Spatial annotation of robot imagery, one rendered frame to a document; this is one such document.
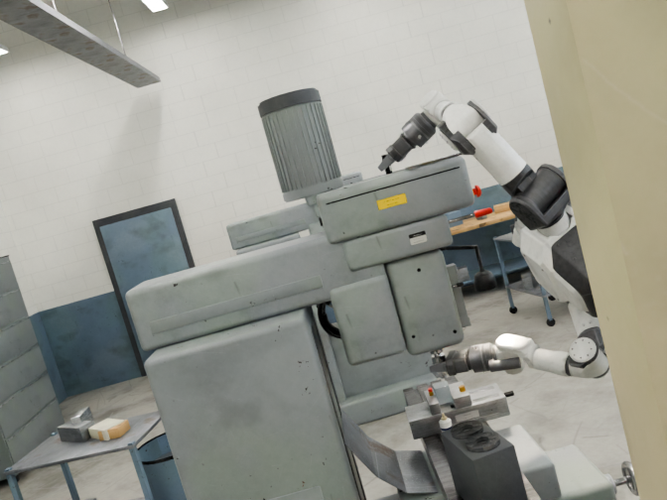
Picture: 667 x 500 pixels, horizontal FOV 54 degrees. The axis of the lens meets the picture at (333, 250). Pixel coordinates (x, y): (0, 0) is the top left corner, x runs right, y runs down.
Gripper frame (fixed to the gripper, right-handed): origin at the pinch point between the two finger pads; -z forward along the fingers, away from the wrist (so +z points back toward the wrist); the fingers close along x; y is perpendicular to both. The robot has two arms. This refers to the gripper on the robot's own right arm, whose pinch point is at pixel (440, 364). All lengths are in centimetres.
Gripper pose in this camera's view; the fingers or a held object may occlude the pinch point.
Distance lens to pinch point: 225.5
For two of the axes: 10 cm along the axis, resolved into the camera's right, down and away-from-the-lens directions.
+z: 9.1, -2.2, -3.6
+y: 2.8, 9.5, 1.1
